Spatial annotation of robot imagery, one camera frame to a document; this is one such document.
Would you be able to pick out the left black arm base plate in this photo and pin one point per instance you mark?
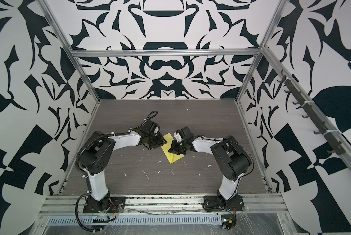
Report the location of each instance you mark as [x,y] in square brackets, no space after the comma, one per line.
[107,204]

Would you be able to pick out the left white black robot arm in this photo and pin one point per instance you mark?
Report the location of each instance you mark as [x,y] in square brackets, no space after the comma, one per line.
[94,156]

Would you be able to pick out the black wall hook rail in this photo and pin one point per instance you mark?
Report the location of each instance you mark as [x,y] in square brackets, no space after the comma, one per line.
[313,114]

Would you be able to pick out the white slotted cable duct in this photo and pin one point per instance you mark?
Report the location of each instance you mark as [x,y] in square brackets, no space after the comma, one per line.
[182,219]

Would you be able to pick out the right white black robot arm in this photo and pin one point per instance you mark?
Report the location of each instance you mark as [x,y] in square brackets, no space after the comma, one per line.
[232,159]

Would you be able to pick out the yellow square paper sheet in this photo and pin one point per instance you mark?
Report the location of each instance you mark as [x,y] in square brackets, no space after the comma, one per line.
[170,156]

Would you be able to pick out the small green-lit electronics box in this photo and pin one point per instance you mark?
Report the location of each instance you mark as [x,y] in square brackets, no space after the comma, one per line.
[228,222]

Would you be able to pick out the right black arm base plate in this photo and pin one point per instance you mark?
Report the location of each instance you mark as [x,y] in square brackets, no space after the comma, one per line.
[218,203]

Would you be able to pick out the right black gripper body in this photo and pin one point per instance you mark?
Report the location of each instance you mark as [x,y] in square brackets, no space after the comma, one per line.
[179,148]

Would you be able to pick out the aluminium front rail frame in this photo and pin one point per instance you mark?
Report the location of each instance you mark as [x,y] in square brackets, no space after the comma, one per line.
[166,204]

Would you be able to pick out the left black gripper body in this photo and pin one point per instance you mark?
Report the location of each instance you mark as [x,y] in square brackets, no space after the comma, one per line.
[156,141]

